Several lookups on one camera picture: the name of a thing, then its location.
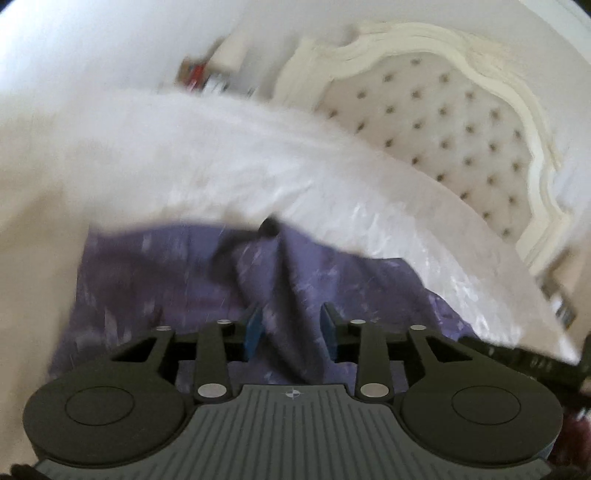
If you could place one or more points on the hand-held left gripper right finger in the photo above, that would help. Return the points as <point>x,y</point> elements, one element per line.
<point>328,332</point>

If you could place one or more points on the purple patterned hooded jacket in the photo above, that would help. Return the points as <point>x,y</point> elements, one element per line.
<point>161,277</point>

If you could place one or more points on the white quilted bedspread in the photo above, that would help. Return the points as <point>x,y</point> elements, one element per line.
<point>184,161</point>

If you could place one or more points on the cream tufted headboard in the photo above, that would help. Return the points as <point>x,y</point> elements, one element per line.
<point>438,129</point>

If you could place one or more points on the small red box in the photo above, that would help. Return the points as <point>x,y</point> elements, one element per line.
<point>198,74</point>

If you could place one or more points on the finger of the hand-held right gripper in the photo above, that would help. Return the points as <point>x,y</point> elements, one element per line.
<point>265,228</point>

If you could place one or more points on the person's right forearm red sleeve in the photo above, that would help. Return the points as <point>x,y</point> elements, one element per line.
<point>577,431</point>

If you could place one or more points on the brown picture frame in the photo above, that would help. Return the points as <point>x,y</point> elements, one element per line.
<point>187,69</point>

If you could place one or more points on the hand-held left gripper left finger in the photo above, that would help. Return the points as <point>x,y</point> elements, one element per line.
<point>255,334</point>

